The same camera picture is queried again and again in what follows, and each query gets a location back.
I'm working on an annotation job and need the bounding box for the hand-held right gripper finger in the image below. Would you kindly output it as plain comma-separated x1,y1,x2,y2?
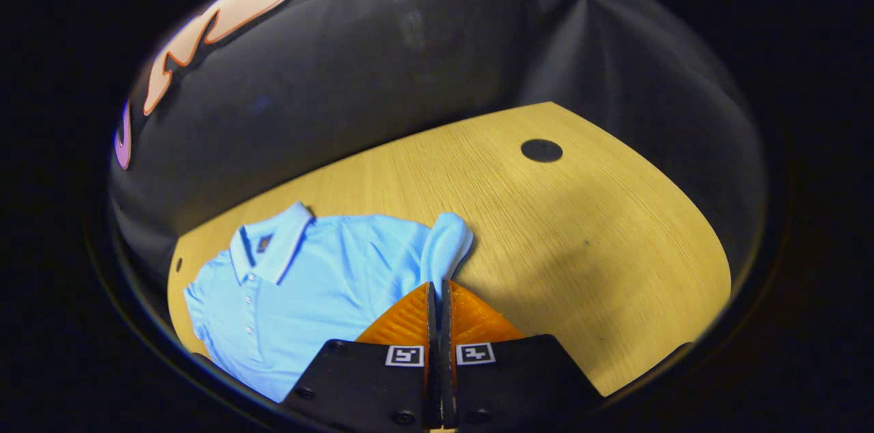
281,281,438,433
440,279,605,433

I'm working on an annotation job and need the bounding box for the black backdrop cloth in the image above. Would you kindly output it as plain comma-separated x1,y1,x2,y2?
108,0,769,352

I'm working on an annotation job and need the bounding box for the light blue T-shirt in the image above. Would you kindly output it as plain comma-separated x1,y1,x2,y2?
183,201,475,403

